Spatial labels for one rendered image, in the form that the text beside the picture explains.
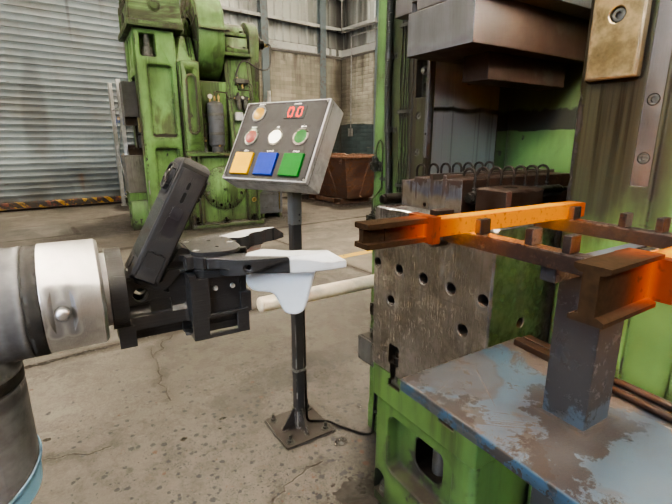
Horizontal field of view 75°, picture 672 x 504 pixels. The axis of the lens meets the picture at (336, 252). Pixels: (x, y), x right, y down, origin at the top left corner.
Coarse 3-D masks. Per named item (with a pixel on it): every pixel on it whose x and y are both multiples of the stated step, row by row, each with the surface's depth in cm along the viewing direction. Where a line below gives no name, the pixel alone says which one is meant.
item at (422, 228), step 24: (408, 216) 55; (432, 216) 53; (456, 216) 57; (480, 216) 58; (504, 216) 61; (528, 216) 63; (552, 216) 66; (360, 240) 51; (384, 240) 52; (408, 240) 52; (432, 240) 53
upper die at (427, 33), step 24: (456, 0) 90; (480, 0) 87; (504, 0) 90; (408, 24) 103; (432, 24) 96; (456, 24) 91; (480, 24) 88; (504, 24) 92; (528, 24) 96; (552, 24) 100; (576, 24) 105; (408, 48) 104; (432, 48) 97; (456, 48) 94; (480, 48) 94; (504, 48) 94; (528, 48) 97; (552, 48) 102; (576, 48) 107
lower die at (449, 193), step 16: (432, 176) 102; (448, 176) 99; (464, 176) 102; (480, 176) 105; (496, 176) 106; (512, 176) 106; (528, 176) 107; (544, 176) 111; (560, 176) 114; (416, 192) 108; (432, 192) 103; (448, 192) 99; (464, 192) 96; (432, 208) 104; (448, 208) 100; (464, 208) 97
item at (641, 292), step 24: (576, 264) 31; (600, 264) 31; (624, 264) 31; (648, 264) 34; (600, 288) 30; (624, 288) 33; (648, 288) 35; (576, 312) 32; (600, 312) 31; (624, 312) 32
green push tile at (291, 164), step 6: (288, 156) 129; (294, 156) 128; (300, 156) 127; (282, 162) 130; (288, 162) 129; (294, 162) 127; (300, 162) 126; (282, 168) 129; (288, 168) 128; (294, 168) 127; (300, 168) 126; (282, 174) 128; (288, 174) 127; (294, 174) 126
